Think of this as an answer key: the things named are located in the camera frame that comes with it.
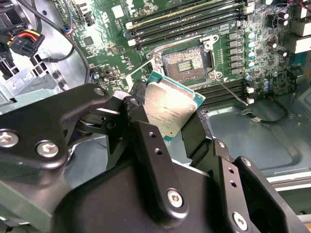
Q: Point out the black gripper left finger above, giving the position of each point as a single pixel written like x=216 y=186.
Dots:
x=36 y=116

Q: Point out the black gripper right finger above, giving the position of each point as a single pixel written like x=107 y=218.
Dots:
x=243 y=184

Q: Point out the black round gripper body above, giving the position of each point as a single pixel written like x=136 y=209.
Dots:
x=114 y=199

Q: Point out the silver CPU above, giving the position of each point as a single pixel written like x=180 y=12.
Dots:
x=167 y=106

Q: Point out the metal socket cover frame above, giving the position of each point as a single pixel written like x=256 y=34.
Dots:
x=159 y=63

